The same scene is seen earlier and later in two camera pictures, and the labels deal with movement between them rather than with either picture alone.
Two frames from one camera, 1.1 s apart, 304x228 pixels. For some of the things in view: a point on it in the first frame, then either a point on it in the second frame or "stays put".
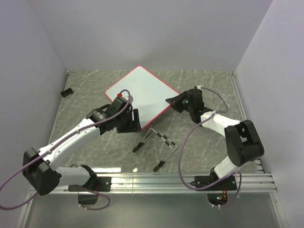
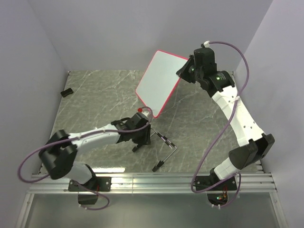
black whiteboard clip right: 161,163 stays put
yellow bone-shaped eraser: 66,92 stays put
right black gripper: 175,102 to 182,72
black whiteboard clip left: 140,144 stays put
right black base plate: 231,184 stays put
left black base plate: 98,184 stays put
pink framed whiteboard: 149,93 to 159,81
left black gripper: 136,127 to 146,139
